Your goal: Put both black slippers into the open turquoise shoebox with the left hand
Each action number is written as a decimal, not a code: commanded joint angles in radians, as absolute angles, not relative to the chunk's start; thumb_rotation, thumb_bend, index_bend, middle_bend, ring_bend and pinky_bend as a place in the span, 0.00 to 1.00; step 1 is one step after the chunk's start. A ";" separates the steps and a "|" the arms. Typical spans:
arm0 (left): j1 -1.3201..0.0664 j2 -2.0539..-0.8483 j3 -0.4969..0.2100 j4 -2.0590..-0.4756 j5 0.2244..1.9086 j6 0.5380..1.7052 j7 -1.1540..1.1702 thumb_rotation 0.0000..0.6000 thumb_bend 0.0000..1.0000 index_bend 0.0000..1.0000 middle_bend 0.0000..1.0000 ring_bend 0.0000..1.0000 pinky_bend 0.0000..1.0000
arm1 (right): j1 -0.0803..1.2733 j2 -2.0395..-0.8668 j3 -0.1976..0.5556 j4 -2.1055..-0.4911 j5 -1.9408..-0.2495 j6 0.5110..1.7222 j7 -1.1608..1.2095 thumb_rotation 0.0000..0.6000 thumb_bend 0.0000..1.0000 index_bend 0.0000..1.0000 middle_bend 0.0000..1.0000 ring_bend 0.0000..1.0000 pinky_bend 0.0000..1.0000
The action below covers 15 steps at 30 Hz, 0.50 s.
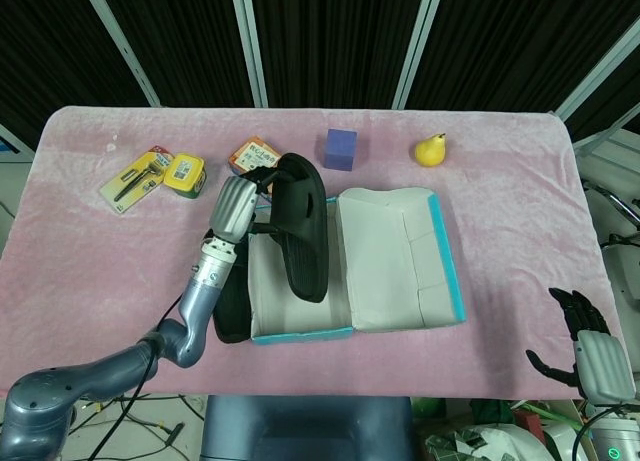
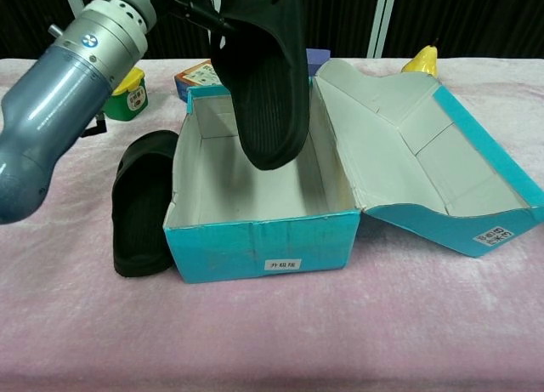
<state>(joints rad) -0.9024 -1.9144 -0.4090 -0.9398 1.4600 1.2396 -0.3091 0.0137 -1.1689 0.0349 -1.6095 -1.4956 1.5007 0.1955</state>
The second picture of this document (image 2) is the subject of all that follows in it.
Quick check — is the black rubber slipper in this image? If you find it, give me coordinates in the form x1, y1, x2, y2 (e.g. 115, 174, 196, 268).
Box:
110, 130, 180, 278
210, 0, 310, 171

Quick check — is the orange snack box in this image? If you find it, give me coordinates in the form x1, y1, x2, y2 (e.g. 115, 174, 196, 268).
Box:
173, 59, 222, 103

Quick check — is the teal cardboard shoe box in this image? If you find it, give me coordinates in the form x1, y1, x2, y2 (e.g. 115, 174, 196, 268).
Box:
162, 58, 544, 285

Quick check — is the black pleated curtain panel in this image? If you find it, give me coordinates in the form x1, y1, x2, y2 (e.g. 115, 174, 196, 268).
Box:
80, 0, 216, 64
0, 0, 76, 60
299, 0, 380, 60
384, 0, 544, 58

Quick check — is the green tub with yellow lid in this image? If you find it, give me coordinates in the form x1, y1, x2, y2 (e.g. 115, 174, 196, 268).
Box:
103, 67, 149, 122

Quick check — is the purple cube block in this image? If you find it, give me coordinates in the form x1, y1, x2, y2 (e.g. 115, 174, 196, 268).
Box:
304, 48, 332, 77

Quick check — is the yellow pear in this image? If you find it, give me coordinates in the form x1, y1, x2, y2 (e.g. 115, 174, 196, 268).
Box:
401, 37, 439, 77

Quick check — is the pink plush table cloth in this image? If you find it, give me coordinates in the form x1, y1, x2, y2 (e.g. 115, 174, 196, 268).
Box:
0, 56, 544, 392

